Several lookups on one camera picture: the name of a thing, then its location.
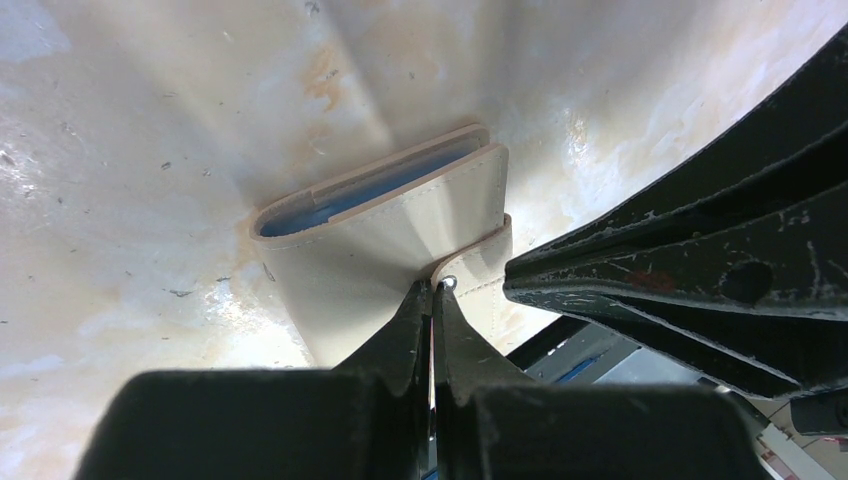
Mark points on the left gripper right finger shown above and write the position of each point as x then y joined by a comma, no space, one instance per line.
496,422

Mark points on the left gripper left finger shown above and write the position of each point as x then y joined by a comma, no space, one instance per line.
366,418

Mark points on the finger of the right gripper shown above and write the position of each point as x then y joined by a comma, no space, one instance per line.
791,146
761,307

